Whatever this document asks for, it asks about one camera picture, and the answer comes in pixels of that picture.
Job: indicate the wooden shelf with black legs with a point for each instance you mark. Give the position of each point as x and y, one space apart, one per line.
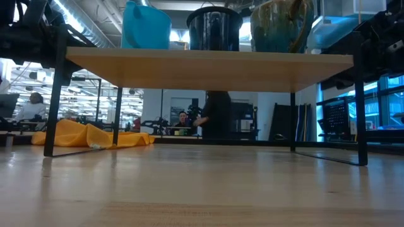
205 69

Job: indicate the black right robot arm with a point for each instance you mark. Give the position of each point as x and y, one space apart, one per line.
388 19

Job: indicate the black background robot arm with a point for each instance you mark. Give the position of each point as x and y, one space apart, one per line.
156 126

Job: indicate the small black rounded object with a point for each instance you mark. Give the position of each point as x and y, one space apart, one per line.
279 137

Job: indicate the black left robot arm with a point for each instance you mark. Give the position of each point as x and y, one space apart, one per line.
19 41

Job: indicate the blue plastic cup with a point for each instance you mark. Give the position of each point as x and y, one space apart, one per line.
145 28

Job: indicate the black pegboard rack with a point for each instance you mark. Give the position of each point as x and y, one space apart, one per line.
337 118

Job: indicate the black leaning panels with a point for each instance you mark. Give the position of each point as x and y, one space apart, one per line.
284 121

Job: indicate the dark computer monitor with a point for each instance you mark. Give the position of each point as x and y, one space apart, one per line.
9 105

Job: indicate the orange microfibre cloth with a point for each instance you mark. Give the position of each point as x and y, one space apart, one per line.
72 134

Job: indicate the silver ceiling duct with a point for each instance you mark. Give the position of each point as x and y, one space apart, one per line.
91 31

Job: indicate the green glazed ceramic mug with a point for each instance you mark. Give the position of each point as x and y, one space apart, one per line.
277 28

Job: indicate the black glossy mug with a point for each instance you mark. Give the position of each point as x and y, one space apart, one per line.
214 31

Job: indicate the person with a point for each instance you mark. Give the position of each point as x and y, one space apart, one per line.
182 119
217 116
31 110

